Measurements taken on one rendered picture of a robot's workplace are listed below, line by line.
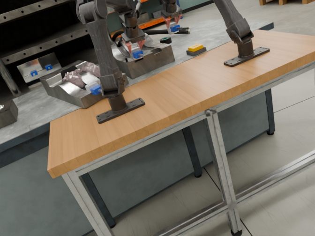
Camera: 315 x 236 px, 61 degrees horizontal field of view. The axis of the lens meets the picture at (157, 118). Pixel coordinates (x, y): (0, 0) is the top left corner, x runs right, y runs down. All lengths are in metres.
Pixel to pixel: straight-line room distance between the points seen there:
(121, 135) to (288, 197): 1.06
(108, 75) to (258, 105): 1.16
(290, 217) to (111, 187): 0.95
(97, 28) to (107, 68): 0.14
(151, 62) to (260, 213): 0.98
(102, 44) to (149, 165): 0.83
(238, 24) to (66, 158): 0.85
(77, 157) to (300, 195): 1.21
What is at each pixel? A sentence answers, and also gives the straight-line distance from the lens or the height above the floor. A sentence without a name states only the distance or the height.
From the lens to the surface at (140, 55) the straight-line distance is 1.32.
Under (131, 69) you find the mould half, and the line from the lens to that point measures 1.38.
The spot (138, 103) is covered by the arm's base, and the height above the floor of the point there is 0.81.
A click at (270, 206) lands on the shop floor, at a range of 1.62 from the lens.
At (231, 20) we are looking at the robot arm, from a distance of 1.22.
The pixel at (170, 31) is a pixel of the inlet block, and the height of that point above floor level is 0.92.
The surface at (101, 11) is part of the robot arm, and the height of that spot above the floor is 1.17.
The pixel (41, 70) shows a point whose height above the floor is 0.87.
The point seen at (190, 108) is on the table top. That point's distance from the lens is 0.95.
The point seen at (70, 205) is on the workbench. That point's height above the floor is 0.30.
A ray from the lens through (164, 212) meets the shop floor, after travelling 1.70.
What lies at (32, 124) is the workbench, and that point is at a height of 0.80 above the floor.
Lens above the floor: 1.23
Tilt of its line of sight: 27 degrees down
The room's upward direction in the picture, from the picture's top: 19 degrees counter-clockwise
